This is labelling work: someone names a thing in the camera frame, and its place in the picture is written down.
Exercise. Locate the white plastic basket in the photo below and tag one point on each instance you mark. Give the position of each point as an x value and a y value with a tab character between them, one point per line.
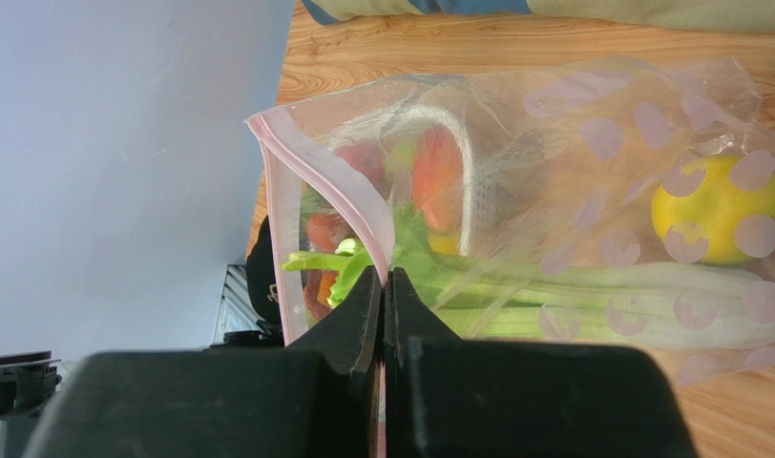
480	159

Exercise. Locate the clear pink zip top bag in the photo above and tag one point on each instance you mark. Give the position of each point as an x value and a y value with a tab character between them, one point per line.
609	130

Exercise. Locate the green celery stalk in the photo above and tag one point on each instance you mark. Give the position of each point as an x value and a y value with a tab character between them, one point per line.
660	304

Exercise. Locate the red orange mango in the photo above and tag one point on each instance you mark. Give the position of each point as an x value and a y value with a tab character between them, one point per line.
437	172

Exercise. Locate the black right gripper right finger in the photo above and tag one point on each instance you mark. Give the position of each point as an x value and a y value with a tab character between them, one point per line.
450	397

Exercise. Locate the black cap with logo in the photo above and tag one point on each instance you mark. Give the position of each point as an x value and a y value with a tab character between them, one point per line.
261	279

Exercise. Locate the red apple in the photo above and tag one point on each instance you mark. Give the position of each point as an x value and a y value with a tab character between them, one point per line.
367	158

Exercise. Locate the checkered blue beige pillow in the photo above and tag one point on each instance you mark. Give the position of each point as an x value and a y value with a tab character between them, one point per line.
687	15

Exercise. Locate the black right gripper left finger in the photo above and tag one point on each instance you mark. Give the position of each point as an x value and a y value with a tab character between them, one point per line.
317	397

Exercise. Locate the yellow green lemon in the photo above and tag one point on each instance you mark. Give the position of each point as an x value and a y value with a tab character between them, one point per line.
717	209

